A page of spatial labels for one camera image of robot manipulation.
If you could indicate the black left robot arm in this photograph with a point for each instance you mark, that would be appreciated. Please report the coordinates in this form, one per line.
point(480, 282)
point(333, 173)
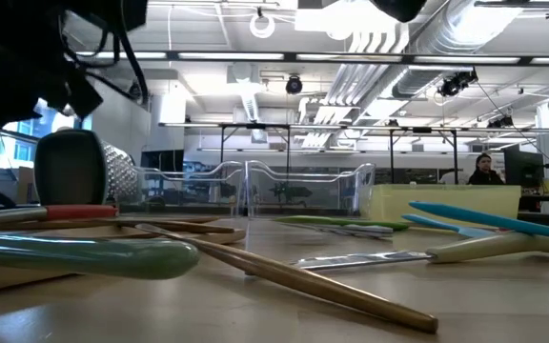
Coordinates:
point(17, 19)

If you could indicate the metal box grater teal ends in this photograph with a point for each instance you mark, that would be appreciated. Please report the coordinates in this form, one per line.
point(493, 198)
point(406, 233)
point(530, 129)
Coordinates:
point(69, 167)

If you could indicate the clear plastic bin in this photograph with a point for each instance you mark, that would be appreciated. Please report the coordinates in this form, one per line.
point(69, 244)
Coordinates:
point(303, 195)
point(189, 195)

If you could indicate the all metal table knife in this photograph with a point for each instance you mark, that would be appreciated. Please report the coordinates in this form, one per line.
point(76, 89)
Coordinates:
point(360, 230)

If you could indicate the yellow plastic bin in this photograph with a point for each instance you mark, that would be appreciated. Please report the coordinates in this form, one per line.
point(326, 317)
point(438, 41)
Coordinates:
point(446, 200)

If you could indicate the person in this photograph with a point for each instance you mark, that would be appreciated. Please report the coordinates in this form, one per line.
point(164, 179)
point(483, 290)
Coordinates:
point(484, 176)

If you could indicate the black monitor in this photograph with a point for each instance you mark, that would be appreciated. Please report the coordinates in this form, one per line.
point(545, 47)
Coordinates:
point(522, 169)

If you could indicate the black background workstation frame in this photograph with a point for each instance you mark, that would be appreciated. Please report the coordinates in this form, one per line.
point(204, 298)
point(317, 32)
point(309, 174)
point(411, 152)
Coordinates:
point(255, 126)

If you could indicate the black ceiling camera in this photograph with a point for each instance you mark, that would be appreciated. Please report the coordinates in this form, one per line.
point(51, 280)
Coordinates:
point(294, 86)

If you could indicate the black boom mounted camera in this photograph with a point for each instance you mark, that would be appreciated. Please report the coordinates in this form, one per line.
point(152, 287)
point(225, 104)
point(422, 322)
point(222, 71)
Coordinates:
point(455, 85)

